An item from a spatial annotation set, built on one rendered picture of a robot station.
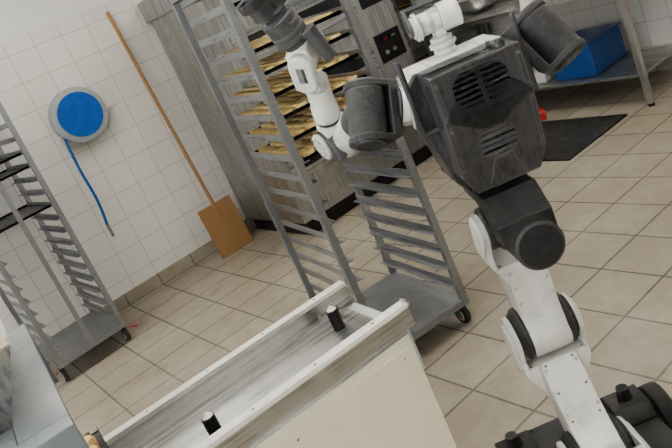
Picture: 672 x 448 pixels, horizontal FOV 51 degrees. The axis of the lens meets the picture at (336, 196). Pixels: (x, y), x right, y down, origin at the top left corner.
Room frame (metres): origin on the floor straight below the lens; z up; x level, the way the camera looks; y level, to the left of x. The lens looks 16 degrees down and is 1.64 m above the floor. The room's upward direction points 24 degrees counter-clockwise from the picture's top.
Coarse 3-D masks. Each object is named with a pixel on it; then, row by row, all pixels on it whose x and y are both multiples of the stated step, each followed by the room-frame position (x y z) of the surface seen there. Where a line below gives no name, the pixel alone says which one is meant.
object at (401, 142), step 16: (352, 16) 2.82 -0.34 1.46; (368, 48) 2.83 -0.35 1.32; (368, 64) 2.82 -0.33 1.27; (400, 144) 2.82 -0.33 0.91; (416, 176) 2.83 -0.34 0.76; (432, 208) 2.83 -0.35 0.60; (432, 224) 2.82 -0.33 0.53; (448, 256) 2.83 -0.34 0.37; (448, 272) 2.85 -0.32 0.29; (464, 304) 2.82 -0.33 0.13
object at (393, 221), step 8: (368, 216) 3.36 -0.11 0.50; (376, 216) 3.29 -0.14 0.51; (384, 216) 3.21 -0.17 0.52; (392, 224) 3.11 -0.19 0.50; (400, 224) 3.07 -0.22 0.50; (408, 224) 3.01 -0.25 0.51; (416, 224) 2.94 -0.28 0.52; (424, 224) 2.88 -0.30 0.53; (424, 232) 2.86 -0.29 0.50; (432, 232) 2.82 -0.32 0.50
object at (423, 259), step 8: (376, 248) 3.38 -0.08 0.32; (384, 248) 3.33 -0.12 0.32; (392, 248) 3.26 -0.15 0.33; (400, 248) 3.18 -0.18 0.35; (400, 256) 3.15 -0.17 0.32; (408, 256) 3.11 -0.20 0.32; (416, 256) 3.06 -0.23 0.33; (424, 256) 2.99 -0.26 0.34; (424, 264) 2.96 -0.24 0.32; (432, 264) 2.92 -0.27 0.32; (440, 264) 2.88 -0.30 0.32; (448, 264) 2.82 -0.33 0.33
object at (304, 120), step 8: (344, 104) 2.86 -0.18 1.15; (304, 112) 3.09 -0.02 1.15; (288, 120) 3.09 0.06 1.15; (296, 120) 2.99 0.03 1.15; (304, 120) 2.93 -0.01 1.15; (312, 120) 2.87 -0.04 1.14; (256, 128) 3.22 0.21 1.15; (264, 128) 3.13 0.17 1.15; (272, 128) 3.06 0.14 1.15; (288, 128) 2.96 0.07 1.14; (296, 128) 2.80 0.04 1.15; (304, 128) 2.80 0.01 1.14
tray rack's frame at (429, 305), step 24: (192, 48) 3.23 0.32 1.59; (216, 96) 3.22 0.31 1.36; (240, 144) 3.23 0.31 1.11; (264, 192) 3.23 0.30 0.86; (360, 192) 3.39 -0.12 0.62; (288, 240) 3.23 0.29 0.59; (312, 288) 3.23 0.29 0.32; (384, 288) 3.26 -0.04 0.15; (408, 288) 3.15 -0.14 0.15; (432, 288) 3.05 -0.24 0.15; (432, 312) 2.83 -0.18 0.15; (456, 312) 2.90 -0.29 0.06
